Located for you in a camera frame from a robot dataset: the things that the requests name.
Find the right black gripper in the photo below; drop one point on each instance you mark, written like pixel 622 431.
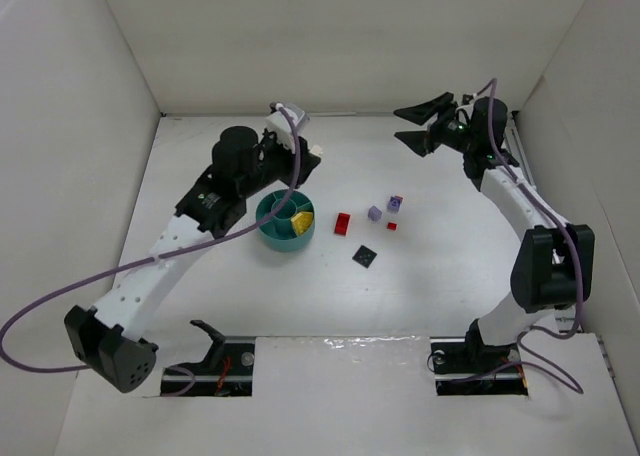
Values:
pixel 435 130

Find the red curved lego brick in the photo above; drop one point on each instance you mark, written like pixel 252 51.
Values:
pixel 342 224

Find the aluminium side rail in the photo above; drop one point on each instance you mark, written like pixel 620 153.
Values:
pixel 520 146

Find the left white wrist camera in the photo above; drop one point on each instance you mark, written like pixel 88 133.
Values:
pixel 285 120

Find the long yellow lego plate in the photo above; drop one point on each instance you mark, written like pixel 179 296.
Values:
pixel 306 220

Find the purple lego on red piece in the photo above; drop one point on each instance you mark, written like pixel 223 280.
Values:
pixel 394 203

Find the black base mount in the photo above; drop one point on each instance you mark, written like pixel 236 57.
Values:
pixel 226 370
pixel 458 373

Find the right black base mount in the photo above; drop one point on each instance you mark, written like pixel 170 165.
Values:
pixel 458 373

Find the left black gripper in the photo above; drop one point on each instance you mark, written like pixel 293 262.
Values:
pixel 300 161

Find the yellow square lego brick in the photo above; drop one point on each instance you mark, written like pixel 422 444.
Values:
pixel 295 223

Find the lilac lego brick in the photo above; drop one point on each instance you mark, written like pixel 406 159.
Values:
pixel 374 214

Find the black square lego plate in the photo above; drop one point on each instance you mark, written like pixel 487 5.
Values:
pixel 364 256

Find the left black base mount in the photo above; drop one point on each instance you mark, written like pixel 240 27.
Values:
pixel 226 370

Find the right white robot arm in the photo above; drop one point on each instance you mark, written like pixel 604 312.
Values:
pixel 488 118

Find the teal divided round container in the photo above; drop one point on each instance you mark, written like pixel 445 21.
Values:
pixel 278 234

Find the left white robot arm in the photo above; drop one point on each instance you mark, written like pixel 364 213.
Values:
pixel 108 336

